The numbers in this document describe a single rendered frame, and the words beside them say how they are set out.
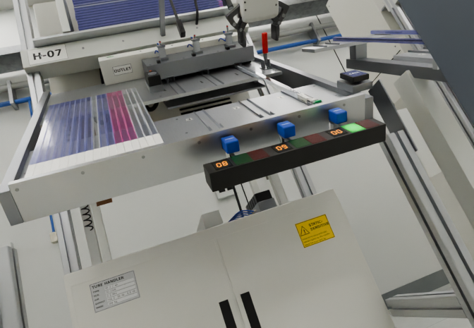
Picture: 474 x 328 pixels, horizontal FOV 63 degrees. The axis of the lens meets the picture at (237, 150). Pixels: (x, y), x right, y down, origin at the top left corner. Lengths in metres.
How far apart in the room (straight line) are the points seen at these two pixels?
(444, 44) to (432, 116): 0.73
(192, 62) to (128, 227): 1.66
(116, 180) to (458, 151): 0.75
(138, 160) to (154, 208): 2.01
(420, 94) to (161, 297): 0.77
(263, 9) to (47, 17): 0.98
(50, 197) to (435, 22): 0.60
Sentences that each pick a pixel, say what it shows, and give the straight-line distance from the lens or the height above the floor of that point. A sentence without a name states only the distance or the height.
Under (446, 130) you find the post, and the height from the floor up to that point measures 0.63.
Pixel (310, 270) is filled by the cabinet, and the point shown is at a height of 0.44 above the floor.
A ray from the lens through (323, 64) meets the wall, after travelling 3.43.
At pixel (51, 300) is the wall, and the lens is 2.69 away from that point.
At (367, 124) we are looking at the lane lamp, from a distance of 0.75.
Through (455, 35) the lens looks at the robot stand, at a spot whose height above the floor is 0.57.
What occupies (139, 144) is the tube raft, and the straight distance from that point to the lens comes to 0.73.
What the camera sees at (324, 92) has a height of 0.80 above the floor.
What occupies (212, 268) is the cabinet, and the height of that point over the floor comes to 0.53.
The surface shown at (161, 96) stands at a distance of 1.06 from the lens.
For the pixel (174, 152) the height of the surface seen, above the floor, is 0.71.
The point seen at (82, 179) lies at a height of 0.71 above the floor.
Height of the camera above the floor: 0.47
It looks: 19 degrees up
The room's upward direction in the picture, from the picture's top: 20 degrees counter-clockwise
